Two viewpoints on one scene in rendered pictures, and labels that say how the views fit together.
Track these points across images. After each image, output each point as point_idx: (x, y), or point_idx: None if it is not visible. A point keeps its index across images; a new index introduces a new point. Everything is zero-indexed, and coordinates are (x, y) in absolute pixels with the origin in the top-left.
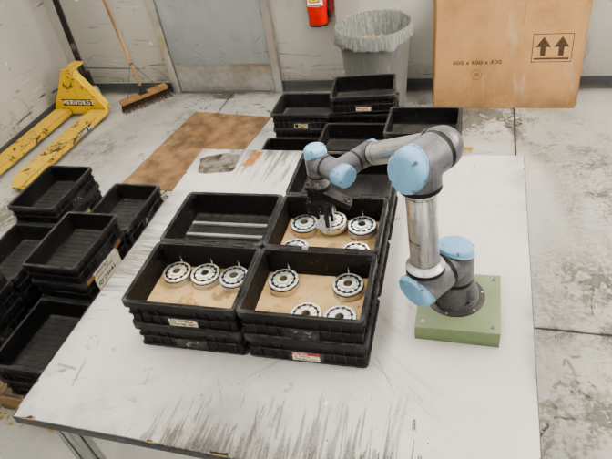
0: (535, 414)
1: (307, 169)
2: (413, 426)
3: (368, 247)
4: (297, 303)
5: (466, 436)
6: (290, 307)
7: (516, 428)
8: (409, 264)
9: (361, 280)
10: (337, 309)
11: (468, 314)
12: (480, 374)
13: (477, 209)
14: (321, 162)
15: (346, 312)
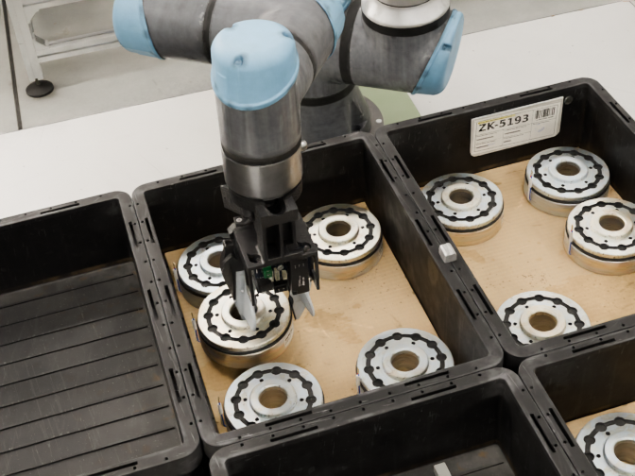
0: (485, 32)
1: (293, 121)
2: None
3: (308, 214)
4: (575, 287)
5: (584, 75)
6: (596, 293)
7: (524, 41)
8: (429, 8)
9: (435, 181)
10: (547, 186)
11: (363, 95)
12: (458, 91)
13: None
14: (299, 34)
15: (546, 166)
